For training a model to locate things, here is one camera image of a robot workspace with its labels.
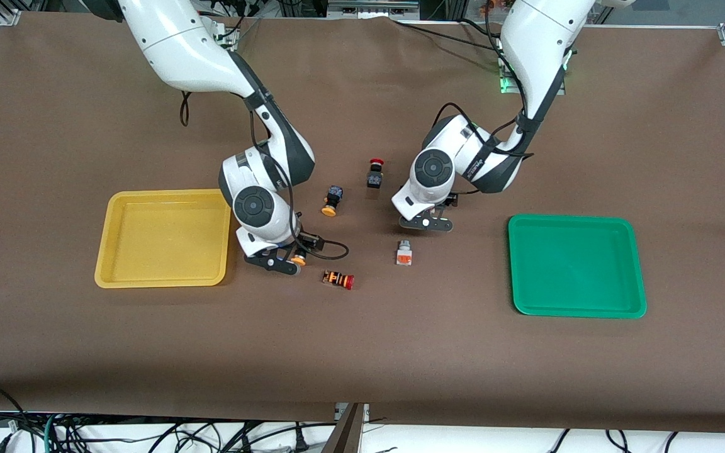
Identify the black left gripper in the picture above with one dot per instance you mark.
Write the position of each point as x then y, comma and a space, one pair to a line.
451, 201

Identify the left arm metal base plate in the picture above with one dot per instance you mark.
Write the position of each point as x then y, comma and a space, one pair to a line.
508, 88

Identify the red push button black body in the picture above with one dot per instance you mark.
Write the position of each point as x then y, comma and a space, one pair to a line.
374, 179

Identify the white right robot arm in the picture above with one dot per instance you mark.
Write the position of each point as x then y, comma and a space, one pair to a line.
174, 44

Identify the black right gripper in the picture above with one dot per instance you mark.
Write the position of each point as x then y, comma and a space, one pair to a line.
308, 241

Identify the black power plug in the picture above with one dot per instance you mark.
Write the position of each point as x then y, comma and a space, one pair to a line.
300, 445

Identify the yellow push button black body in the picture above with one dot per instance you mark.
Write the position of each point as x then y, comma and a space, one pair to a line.
332, 198
299, 258

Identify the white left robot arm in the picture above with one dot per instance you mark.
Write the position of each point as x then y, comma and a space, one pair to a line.
539, 38

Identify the colourful background object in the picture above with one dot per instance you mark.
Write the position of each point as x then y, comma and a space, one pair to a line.
491, 6

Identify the white push button orange insert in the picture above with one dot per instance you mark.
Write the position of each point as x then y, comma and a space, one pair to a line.
404, 255

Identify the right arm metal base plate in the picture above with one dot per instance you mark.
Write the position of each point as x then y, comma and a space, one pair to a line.
229, 39

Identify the yellow plastic tray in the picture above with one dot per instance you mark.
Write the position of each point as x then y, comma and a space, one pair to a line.
167, 264

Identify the aluminium table leg profile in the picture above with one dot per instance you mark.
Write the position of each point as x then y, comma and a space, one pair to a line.
347, 434

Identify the brown table cloth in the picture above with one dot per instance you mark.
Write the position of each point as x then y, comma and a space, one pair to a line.
362, 352

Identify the green plastic tray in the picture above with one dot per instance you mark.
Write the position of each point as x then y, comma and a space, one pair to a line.
576, 296

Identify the red push button orange body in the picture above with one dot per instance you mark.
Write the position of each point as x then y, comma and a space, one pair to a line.
337, 279

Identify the aluminium frame beam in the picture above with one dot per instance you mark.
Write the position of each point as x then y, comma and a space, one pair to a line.
372, 6

